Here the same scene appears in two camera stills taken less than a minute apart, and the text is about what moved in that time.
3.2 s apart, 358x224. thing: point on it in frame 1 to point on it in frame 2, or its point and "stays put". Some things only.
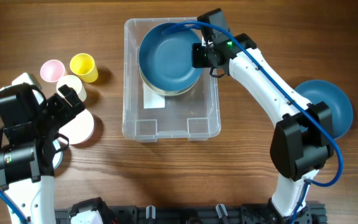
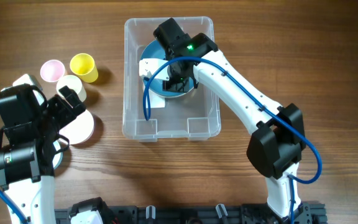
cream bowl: (165, 92) to (189, 95)
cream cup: (73, 82) stays put
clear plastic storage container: (194, 115) stays put
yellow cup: (83, 65) stays put
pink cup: (52, 70) stays put
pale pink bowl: (79, 129) stays put
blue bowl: (315, 91) to (154, 50)
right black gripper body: (198, 55) to (177, 84)
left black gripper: (58, 104) stays put
